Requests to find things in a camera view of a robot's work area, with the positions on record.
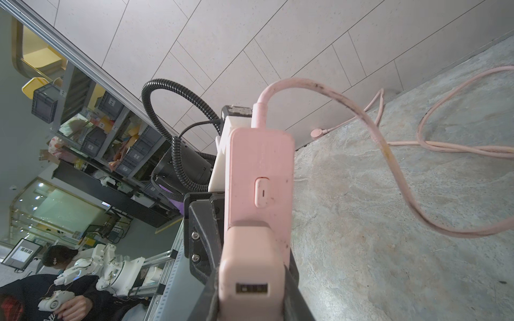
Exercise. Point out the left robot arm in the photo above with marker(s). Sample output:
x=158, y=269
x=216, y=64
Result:
x=182, y=177

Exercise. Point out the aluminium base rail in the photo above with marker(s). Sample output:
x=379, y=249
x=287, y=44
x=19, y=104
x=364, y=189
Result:
x=181, y=290

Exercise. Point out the beige power adapter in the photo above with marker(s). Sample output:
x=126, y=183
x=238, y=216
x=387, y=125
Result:
x=251, y=281

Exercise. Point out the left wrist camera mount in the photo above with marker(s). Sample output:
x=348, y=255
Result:
x=233, y=117

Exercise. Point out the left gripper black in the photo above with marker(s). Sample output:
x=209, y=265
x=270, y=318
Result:
x=203, y=232

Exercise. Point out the pink power strip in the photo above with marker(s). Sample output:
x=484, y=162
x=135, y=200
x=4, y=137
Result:
x=260, y=182

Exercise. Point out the person in background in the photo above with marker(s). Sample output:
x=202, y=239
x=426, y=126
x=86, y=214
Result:
x=20, y=300

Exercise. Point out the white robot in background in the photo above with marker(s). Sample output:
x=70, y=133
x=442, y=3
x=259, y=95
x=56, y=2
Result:
x=123, y=277

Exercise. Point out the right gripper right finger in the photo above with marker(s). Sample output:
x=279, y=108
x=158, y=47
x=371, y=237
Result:
x=295, y=306

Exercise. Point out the left corner aluminium post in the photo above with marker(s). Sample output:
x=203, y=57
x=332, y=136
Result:
x=35, y=22

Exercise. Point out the background storage shelf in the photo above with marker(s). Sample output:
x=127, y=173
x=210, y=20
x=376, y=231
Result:
x=108, y=151

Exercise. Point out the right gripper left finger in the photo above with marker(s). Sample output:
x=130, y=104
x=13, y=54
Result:
x=209, y=301

